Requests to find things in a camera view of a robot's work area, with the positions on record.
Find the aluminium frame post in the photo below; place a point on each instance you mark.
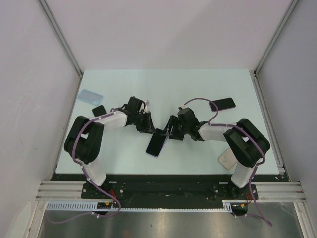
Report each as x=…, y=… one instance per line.
x=277, y=34
x=44, y=6

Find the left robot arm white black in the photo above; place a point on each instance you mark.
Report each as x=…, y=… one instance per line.
x=83, y=142

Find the left aluminium frame post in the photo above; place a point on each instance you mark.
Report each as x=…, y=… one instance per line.
x=44, y=6

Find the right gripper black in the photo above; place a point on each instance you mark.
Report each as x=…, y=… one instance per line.
x=173, y=121

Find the teal cased black phone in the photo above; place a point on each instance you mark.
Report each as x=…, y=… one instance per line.
x=99, y=111

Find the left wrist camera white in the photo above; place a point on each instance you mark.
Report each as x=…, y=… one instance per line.
x=146, y=105

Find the light blue phone case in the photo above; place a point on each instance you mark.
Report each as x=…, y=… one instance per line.
x=90, y=97

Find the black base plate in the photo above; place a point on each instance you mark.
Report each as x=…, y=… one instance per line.
x=169, y=191

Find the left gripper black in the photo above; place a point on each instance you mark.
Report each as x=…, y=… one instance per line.
x=148, y=127

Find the right aluminium frame post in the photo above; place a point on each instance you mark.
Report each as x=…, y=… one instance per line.
x=277, y=34

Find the beige phone case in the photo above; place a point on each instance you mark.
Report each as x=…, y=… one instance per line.
x=227, y=159

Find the aluminium front rail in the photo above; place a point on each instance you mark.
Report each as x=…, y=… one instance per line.
x=280, y=192

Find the pink phone black screen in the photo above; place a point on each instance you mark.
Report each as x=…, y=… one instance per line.
x=222, y=104

